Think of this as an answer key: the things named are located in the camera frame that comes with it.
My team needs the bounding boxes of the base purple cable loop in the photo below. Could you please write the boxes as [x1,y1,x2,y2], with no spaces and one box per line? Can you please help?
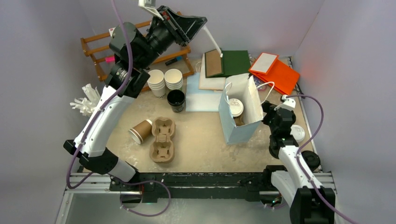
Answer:
[119,182,171,218]

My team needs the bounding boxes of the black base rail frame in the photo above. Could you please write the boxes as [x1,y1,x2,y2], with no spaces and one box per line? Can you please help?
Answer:
[110,165,286,203]

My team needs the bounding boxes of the wooden shelf rack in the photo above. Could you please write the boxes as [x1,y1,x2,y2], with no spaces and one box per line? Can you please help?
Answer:
[80,11,195,93]

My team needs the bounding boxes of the white green box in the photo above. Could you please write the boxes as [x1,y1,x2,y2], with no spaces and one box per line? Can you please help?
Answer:
[108,27,115,36]

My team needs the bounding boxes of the black blue marker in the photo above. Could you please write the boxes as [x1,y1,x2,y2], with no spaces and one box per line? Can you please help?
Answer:
[165,56,183,66]

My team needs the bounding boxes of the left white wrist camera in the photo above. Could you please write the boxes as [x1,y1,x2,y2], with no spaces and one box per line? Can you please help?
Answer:
[138,0,164,21]

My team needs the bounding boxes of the green paper bag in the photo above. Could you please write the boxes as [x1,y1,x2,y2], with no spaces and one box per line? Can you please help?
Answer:
[203,49,251,78]

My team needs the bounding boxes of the black paper coffee cup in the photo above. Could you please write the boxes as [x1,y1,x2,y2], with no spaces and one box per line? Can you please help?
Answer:
[167,90,185,112]

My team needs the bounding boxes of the white cup lid stack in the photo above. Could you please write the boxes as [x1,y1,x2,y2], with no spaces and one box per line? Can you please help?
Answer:
[290,125,305,143]

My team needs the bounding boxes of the back right paper cup stack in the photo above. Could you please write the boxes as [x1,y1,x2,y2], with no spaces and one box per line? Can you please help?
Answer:
[164,69,183,91]

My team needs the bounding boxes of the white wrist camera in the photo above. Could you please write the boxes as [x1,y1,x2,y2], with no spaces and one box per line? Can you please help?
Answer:
[274,95,296,111]
[138,0,164,21]

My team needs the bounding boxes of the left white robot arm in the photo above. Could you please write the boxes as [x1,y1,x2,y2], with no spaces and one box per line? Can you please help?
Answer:
[64,6,207,191]

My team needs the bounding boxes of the pink highlighter marker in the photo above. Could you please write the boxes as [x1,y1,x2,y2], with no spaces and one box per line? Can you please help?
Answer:
[105,56,115,63]

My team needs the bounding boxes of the checkered patterned paper bag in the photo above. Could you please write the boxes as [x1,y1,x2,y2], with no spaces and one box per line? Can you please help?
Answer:
[254,76,267,91]

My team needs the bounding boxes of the cream kraft paper bag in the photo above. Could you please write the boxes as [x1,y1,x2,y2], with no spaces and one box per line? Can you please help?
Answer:
[196,54,226,91]

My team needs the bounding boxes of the back left paper cup stack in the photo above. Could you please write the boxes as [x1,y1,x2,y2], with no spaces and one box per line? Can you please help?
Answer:
[147,70,166,98]

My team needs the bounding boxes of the light blue paper bag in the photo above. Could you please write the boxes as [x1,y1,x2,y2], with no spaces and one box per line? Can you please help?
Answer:
[218,73,264,145]

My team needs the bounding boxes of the orange paper bag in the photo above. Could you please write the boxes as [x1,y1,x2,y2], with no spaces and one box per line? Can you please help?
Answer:
[248,52,300,95]

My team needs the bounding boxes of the brown pulp cup carrier stack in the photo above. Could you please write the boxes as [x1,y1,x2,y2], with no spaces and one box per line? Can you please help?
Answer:
[149,117,176,163]

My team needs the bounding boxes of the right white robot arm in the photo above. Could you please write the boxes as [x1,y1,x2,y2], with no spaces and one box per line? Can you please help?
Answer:
[262,99,335,224]

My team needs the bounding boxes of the white wrapped straws bundle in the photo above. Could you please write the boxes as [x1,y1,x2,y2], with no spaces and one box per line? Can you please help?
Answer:
[70,84,100,117]

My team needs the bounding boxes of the white plastic cup lid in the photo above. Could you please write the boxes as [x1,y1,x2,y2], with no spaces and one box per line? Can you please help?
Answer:
[228,98,244,118]

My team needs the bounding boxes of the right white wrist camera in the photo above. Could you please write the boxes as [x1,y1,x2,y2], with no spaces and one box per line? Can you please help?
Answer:
[274,95,296,111]

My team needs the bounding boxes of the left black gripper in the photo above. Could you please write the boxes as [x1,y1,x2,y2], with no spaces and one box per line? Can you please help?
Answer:
[137,5,206,69]

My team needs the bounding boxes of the single white straw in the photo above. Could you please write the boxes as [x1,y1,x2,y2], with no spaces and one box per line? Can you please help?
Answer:
[203,25,223,58]

